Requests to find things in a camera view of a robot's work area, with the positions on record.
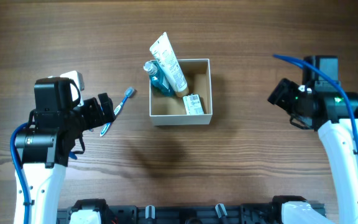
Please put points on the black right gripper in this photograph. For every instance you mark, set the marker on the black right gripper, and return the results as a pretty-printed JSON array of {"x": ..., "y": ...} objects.
[{"x": 282, "y": 94}]

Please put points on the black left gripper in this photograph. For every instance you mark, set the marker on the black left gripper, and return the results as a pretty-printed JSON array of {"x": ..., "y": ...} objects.
[{"x": 96, "y": 112}]

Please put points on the blue Listerine mouthwash bottle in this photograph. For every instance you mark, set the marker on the blue Listerine mouthwash bottle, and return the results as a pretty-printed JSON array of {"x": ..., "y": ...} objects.
[{"x": 158, "y": 79}]

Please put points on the white Pantene tube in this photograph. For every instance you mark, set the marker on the white Pantene tube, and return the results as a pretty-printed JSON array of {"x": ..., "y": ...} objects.
[{"x": 163, "y": 53}]

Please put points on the green white soap box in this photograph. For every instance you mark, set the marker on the green white soap box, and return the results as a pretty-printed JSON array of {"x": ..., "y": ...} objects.
[{"x": 193, "y": 105}]

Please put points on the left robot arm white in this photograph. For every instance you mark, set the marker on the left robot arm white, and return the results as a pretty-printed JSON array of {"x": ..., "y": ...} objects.
[{"x": 42, "y": 147}]

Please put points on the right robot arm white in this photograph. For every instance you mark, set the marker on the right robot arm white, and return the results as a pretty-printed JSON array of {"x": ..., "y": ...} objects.
[{"x": 338, "y": 134}]

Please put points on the blue white toothbrush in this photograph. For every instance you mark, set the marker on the blue white toothbrush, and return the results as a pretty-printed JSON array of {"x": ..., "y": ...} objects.
[{"x": 128, "y": 94}]

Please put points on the white cardboard box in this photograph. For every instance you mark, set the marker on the white cardboard box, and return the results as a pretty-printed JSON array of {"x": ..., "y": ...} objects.
[{"x": 167, "y": 111}]

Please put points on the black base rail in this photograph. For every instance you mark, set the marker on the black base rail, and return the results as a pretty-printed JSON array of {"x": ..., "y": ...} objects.
[{"x": 101, "y": 212}]

